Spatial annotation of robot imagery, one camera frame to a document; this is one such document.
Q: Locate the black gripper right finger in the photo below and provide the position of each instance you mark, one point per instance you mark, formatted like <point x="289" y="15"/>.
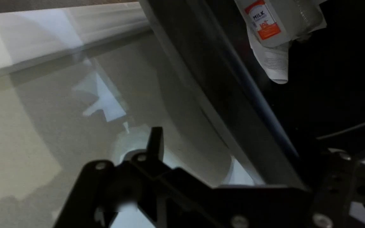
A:
<point x="335" y="190"/>

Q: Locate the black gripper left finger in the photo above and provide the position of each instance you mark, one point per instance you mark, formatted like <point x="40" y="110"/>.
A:
<point x="94" y="190"/>

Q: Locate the grey step bin with lid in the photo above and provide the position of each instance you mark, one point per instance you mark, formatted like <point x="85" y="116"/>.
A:
<point x="216" y="84"/>

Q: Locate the white milk carton orange label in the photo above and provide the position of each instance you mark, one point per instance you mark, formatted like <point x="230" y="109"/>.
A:
<point x="272" y="20"/>

